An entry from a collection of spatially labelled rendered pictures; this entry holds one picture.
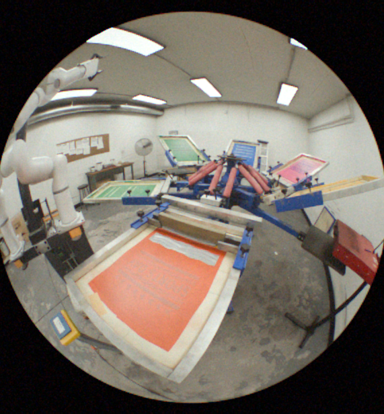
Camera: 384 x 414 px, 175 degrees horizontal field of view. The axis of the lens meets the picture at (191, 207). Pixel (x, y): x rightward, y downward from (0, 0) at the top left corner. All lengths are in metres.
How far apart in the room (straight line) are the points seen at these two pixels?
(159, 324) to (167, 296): 0.12
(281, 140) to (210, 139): 2.40
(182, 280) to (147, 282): 0.13
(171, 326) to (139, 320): 0.10
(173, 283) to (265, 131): 4.55
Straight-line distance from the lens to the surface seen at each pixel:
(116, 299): 0.55
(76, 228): 0.69
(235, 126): 4.74
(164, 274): 0.57
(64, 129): 4.21
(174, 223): 0.69
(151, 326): 0.48
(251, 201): 1.17
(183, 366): 0.43
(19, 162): 0.43
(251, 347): 1.54
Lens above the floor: 1.41
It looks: 27 degrees down
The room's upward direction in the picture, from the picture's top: 2 degrees clockwise
